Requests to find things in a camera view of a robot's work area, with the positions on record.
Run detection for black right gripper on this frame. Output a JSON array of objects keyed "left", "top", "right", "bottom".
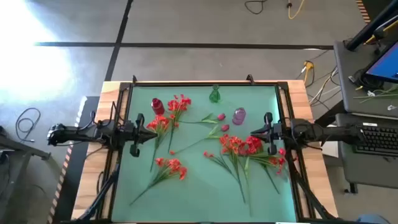
[{"left": 249, "top": 111, "right": 292, "bottom": 156}]

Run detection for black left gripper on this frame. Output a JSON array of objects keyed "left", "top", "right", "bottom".
[{"left": 123, "top": 113, "right": 159, "bottom": 158}]

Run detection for orange artificial flower bunch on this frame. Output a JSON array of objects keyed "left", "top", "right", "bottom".
[
  {"left": 129, "top": 150, "right": 188, "bottom": 206},
  {"left": 146, "top": 114, "right": 171, "bottom": 172}
]

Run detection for purple glass vase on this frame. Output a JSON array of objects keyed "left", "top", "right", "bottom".
[{"left": 232, "top": 107, "right": 247, "bottom": 126}]

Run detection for sparse orange flower bunch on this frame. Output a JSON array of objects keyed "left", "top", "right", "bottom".
[{"left": 203, "top": 133, "right": 247, "bottom": 205}]

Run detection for dark red tulip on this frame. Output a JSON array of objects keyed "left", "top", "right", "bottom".
[{"left": 174, "top": 123, "right": 231, "bottom": 155}]

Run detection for red glass vase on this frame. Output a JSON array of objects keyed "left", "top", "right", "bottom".
[{"left": 151, "top": 98, "right": 165, "bottom": 116}]

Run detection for green glass vase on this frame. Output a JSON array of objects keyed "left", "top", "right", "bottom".
[{"left": 208, "top": 84, "right": 221, "bottom": 103}]

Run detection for white paper sheet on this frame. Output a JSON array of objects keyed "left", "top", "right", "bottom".
[{"left": 320, "top": 141, "right": 340, "bottom": 158}]

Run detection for green table mat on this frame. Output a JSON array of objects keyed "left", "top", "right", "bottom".
[{"left": 111, "top": 85, "right": 297, "bottom": 223}]

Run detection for black floor mat striped edge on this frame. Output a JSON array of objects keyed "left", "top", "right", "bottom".
[{"left": 46, "top": 95, "right": 103, "bottom": 224}]

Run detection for grey monitor desk top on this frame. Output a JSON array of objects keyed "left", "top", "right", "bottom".
[{"left": 333, "top": 39, "right": 398, "bottom": 118}]

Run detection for grey keyboard tray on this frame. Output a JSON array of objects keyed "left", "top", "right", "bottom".
[{"left": 335, "top": 112, "right": 398, "bottom": 190}]

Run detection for spare green flower stems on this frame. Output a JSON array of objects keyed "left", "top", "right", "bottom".
[{"left": 353, "top": 84, "right": 398, "bottom": 104}]

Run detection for black keyboard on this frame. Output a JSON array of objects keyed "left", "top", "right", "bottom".
[{"left": 353, "top": 123, "right": 398, "bottom": 157}]

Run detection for black metal stand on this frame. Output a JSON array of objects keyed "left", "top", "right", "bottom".
[{"left": 0, "top": 126, "right": 52, "bottom": 224}]

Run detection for computer monitor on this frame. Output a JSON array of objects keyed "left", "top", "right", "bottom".
[{"left": 363, "top": 40, "right": 398, "bottom": 84}]

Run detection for black monitor pole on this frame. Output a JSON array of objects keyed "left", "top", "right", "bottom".
[{"left": 344, "top": 0, "right": 398, "bottom": 52}]

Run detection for striped hazard tape strip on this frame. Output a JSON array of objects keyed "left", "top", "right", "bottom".
[{"left": 355, "top": 0, "right": 373, "bottom": 25}]

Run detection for black aluminium table frame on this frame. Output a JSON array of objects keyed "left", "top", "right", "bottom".
[{"left": 74, "top": 73, "right": 340, "bottom": 224}]

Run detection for white cables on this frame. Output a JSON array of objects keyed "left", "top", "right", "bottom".
[{"left": 307, "top": 67, "right": 341, "bottom": 106}]

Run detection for yellow plug with cable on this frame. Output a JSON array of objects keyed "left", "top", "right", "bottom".
[{"left": 303, "top": 60, "right": 315, "bottom": 86}]

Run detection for black desk cable coil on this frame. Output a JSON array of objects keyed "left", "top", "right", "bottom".
[{"left": 349, "top": 67, "right": 379, "bottom": 91}]

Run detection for black coiled floor cable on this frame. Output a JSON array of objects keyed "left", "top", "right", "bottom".
[{"left": 14, "top": 107, "right": 42, "bottom": 143}]

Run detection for yellow floor cable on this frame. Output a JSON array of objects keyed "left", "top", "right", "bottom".
[{"left": 286, "top": 0, "right": 307, "bottom": 21}]

